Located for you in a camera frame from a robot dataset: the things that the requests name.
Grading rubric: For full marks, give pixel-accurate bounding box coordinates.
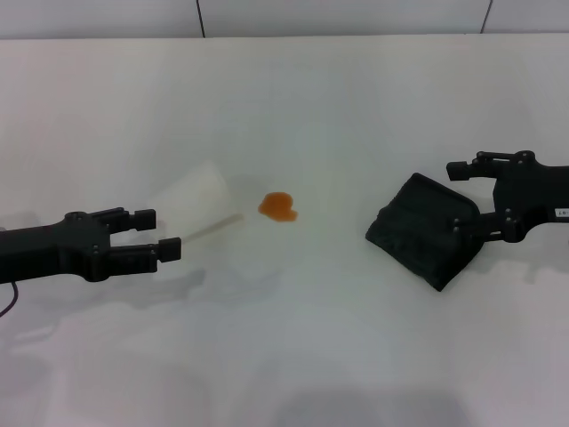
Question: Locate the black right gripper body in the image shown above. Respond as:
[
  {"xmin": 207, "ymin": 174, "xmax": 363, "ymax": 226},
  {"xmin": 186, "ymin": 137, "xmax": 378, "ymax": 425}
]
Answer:
[{"xmin": 492, "ymin": 155, "xmax": 569, "ymax": 244}]

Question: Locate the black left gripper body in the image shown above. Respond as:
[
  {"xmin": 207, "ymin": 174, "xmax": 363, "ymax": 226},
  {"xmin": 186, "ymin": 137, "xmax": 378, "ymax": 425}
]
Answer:
[{"xmin": 0, "ymin": 212, "xmax": 112, "ymax": 286}]

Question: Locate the white paper cup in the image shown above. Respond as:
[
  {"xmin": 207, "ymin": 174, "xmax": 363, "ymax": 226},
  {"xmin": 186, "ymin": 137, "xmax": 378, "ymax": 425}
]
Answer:
[{"xmin": 148, "ymin": 160, "xmax": 244, "ymax": 244}]

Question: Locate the dark blue rag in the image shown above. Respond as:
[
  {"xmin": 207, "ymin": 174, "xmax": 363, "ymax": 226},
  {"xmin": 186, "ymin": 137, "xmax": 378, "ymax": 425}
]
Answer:
[{"xmin": 364, "ymin": 172, "xmax": 484, "ymax": 294}]

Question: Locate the brown water stain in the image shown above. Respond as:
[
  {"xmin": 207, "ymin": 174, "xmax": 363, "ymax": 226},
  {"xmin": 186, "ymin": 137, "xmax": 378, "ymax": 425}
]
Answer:
[{"xmin": 257, "ymin": 190, "xmax": 300, "ymax": 223}]

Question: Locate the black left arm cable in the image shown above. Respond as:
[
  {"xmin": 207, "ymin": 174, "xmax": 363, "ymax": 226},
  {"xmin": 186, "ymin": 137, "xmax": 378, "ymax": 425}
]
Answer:
[{"xmin": 0, "ymin": 282, "xmax": 20, "ymax": 319}]

